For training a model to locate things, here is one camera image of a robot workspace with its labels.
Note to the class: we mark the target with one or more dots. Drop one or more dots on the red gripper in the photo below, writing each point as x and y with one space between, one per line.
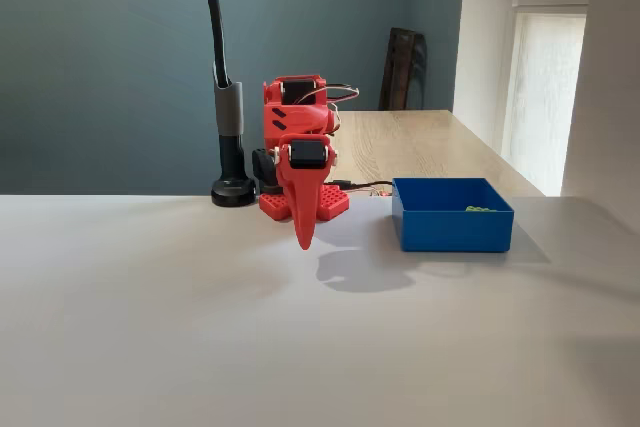
306 153

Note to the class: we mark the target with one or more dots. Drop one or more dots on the green ball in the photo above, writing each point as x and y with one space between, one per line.
480 208

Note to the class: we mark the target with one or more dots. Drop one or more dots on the red robot arm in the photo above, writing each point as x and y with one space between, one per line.
272 207

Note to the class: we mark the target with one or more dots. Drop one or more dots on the blue box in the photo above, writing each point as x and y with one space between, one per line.
455 232

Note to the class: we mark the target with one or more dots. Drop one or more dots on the black table clamp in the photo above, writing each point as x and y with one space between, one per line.
262 164

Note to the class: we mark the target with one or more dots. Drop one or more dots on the black gooseneck stand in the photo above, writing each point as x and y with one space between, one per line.
230 152

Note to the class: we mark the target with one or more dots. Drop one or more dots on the light wooden table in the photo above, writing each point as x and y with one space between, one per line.
425 147

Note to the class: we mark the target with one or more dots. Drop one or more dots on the dark wooden board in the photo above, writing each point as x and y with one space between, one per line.
400 72

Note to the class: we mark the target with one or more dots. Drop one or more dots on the white window blind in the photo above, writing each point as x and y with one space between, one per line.
545 97

